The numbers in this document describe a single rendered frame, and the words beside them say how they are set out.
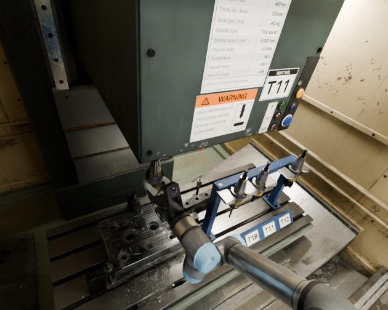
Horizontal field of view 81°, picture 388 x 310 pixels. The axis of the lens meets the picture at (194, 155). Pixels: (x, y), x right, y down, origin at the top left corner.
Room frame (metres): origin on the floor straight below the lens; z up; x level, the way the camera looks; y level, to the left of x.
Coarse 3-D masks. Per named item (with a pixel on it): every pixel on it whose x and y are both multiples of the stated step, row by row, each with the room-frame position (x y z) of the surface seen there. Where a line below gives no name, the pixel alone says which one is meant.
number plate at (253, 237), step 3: (255, 231) 0.64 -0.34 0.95; (249, 234) 0.62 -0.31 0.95; (252, 234) 0.62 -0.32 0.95; (255, 234) 0.63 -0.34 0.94; (258, 234) 0.64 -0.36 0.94; (246, 237) 0.60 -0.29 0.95; (249, 237) 0.61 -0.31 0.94; (252, 237) 0.61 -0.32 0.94; (255, 237) 0.62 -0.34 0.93; (258, 237) 0.63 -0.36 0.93; (246, 240) 0.59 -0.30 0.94; (249, 240) 0.60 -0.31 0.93; (252, 240) 0.61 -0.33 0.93; (255, 240) 0.61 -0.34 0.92; (246, 243) 0.59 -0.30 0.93; (249, 243) 0.59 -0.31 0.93; (252, 243) 0.60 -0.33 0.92
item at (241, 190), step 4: (240, 180) 0.60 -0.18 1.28; (244, 180) 0.60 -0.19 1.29; (236, 184) 0.61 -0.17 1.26; (240, 184) 0.60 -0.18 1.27; (244, 184) 0.60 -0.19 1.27; (236, 188) 0.60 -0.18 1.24; (240, 188) 0.60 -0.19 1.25; (244, 188) 0.60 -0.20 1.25; (236, 192) 0.60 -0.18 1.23; (240, 192) 0.59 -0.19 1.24; (244, 192) 0.60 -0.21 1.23
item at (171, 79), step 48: (96, 0) 0.51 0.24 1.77; (144, 0) 0.34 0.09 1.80; (192, 0) 0.38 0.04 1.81; (336, 0) 0.57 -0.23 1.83; (96, 48) 0.56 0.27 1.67; (144, 48) 0.34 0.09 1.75; (192, 48) 0.38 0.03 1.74; (288, 48) 0.52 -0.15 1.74; (144, 96) 0.34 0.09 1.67; (192, 96) 0.39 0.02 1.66; (288, 96) 0.56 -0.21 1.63; (144, 144) 0.34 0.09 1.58; (192, 144) 0.40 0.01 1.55
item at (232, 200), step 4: (216, 192) 0.59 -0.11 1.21; (220, 192) 0.60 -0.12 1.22; (224, 192) 0.60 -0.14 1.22; (228, 192) 0.60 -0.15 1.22; (220, 196) 0.57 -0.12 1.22; (224, 196) 0.58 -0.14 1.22; (228, 196) 0.58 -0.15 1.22; (232, 196) 0.58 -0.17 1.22; (224, 200) 0.56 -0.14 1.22; (228, 200) 0.56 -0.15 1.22; (232, 200) 0.57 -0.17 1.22; (228, 204) 0.55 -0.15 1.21
